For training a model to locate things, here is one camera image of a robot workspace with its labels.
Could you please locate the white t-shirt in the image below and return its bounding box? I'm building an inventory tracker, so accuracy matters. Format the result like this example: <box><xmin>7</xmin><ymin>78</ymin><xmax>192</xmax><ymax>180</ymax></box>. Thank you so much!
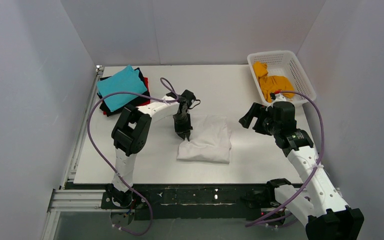
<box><xmin>177</xmin><ymin>115</ymin><xmax>232</xmax><ymax>165</ymax></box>

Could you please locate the folded black t-shirt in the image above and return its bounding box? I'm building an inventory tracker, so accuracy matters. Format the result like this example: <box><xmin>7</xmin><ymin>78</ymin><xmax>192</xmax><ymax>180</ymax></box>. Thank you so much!
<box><xmin>97</xmin><ymin>67</ymin><xmax>150</xmax><ymax>117</ymax></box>

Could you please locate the folded red t-shirt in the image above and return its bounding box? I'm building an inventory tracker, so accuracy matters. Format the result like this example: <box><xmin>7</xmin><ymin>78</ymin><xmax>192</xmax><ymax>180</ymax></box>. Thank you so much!
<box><xmin>103</xmin><ymin>77</ymin><xmax>151</xmax><ymax>116</ymax></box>

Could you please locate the white plastic basket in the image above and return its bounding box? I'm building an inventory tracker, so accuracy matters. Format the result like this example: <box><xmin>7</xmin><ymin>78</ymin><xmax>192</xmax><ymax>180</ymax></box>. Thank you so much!
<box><xmin>247</xmin><ymin>50</ymin><xmax>317</xmax><ymax>105</ymax></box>

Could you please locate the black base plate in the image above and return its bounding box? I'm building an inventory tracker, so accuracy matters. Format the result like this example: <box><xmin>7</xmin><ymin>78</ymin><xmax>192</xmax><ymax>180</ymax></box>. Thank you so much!
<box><xmin>101</xmin><ymin>183</ymin><xmax>279</xmax><ymax>221</ymax></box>

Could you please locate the folded cyan t-shirt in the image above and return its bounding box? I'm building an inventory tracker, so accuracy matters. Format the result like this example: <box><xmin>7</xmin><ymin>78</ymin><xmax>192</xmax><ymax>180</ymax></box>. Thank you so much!
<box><xmin>97</xmin><ymin>65</ymin><xmax>147</xmax><ymax>112</ymax></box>

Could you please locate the yellow t-shirt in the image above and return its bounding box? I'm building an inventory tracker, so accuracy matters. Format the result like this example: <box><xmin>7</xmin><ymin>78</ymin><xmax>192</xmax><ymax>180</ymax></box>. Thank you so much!
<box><xmin>253</xmin><ymin>61</ymin><xmax>295</xmax><ymax>103</ymax></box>

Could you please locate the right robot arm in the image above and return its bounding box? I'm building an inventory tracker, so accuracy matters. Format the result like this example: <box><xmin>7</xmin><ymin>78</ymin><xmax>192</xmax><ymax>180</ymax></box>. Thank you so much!
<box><xmin>239</xmin><ymin>101</ymin><xmax>364</xmax><ymax>240</ymax></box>

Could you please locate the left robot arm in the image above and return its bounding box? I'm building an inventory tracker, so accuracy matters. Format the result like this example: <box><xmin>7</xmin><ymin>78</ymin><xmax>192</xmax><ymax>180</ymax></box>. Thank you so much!
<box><xmin>105</xmin><ymin>90</ymin><xmax>197</xmax><ymax>202</ymax></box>

